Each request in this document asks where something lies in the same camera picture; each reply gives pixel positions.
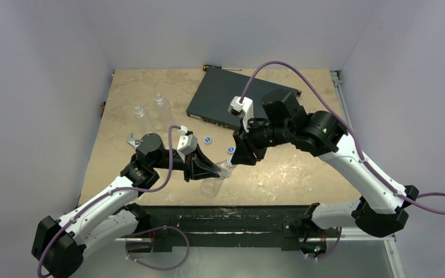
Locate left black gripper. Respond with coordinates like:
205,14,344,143
151,143,220,181

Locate clear plastic bottle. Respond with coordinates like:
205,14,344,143
200,158,236,198
134,105,155,136
154,93,174,128

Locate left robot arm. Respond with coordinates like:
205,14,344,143
31,131,220,277

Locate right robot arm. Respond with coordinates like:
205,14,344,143
228,89,419,237

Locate black flat electronics box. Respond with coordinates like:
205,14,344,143
186,67,302,130

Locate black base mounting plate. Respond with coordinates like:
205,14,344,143
103,204,346,253

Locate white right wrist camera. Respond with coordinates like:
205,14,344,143
228,96,254,132

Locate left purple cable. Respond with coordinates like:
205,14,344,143
37,125,191,278

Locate purple cable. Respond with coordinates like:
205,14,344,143
239,60,445,262
37,125,191,278

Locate red handled adjustable wrench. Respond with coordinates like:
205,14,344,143
126,133,140,149

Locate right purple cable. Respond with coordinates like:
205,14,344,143
239,60,445,262

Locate aluminium frame rail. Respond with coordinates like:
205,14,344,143
341,227,395,241

